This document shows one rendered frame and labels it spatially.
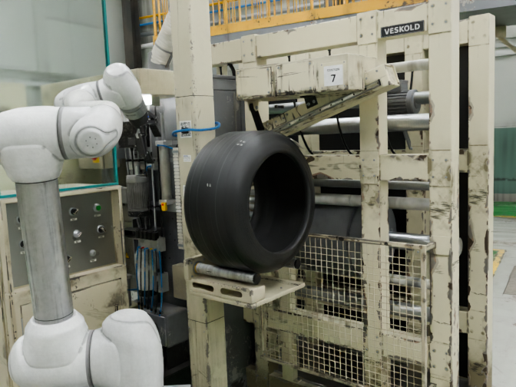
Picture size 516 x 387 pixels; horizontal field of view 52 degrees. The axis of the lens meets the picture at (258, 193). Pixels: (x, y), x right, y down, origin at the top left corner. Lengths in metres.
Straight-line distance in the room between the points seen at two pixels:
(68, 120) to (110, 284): 1.30
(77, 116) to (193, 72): 1.11
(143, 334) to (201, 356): 1.14
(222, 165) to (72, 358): 0.92
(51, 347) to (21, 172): 0.46
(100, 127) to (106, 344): 0.57
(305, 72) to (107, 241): 1.17
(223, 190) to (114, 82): 0.55
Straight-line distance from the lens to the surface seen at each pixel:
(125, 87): 1.87
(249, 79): 2.50
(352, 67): 2.24
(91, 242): 2.51
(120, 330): 1.49
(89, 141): 1.31
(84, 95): 1.88
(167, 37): 2.97
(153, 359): 1.52
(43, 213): 1.42
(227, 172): 2.02
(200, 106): 2.40
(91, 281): 2.48
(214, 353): 2.61
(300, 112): 2.49
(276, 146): 2.16
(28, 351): 1.55
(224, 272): 2.24
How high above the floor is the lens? 1.48
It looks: 6 degrees down
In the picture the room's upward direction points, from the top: 2 degrees counter-clockwise
